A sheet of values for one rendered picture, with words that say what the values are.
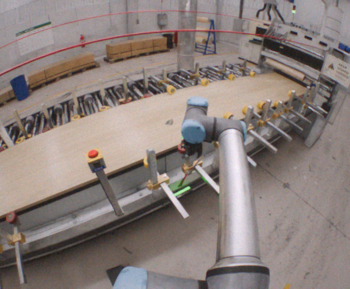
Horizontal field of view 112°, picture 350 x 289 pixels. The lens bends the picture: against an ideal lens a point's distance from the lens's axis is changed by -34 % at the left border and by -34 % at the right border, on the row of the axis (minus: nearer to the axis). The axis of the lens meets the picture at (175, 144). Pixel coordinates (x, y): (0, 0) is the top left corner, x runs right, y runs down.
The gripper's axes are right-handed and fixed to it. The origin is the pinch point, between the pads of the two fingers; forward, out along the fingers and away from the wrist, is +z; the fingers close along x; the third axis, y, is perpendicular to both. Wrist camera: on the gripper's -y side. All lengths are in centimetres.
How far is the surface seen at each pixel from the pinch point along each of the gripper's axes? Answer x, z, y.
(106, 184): -6.0, -2.0, 47.6
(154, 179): -6.0, 10.4, 22.4
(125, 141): -47, 11, 25
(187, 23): -335, -43, -229
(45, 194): -28, 11, 89
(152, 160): -6.0, -5.1, 22.2
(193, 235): 12, 101, -3
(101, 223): -6, 31, 62
